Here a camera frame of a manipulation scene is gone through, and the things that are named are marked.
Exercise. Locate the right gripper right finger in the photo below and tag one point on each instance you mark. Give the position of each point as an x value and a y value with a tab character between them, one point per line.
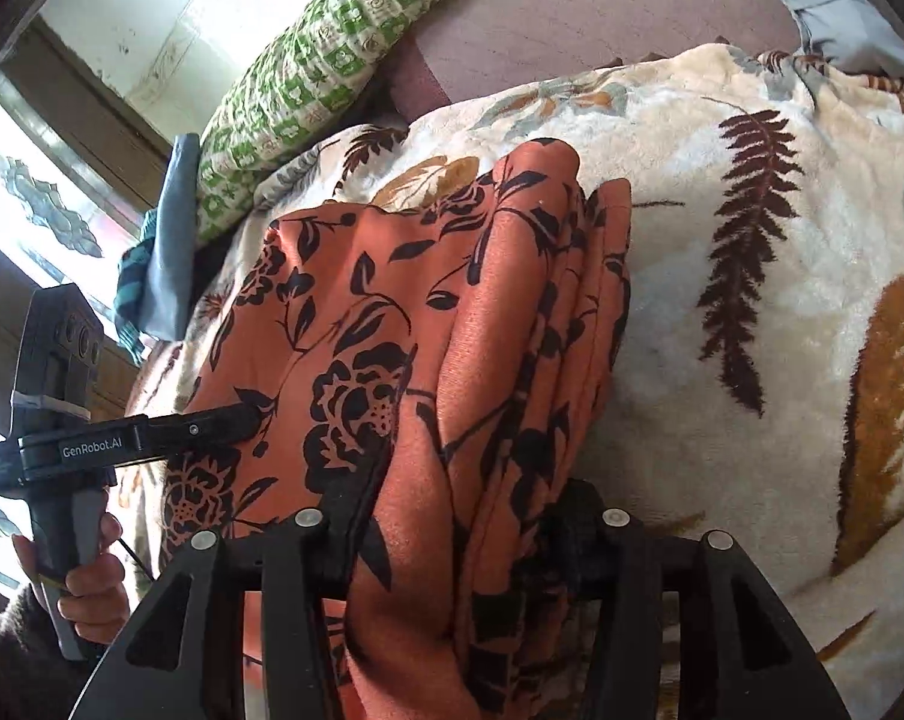
740	652

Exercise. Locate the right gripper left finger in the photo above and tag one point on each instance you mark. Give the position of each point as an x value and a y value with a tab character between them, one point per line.
181	655

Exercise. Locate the orange floral shirt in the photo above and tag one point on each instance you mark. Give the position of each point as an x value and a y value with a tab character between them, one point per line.
463	348

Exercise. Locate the person's left forearm sleeve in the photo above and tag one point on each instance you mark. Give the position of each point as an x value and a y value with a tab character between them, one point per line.
35	680

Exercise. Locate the person's left hand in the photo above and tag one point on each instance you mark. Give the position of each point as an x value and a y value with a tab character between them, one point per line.
95	606

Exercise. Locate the blue folded cloth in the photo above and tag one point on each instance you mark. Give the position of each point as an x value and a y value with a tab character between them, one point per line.
163	310

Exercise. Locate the teal striped cloth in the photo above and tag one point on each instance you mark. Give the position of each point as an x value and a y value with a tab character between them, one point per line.
132	273

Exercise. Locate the cream leaf-pattern blanket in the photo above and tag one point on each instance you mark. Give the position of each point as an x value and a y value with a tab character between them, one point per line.
758	385

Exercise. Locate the green patterned pillow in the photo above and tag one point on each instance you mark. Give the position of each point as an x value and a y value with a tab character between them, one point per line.
299	85

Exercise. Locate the pink quilted mattress cover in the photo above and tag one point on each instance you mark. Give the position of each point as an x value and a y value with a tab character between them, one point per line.
463	49

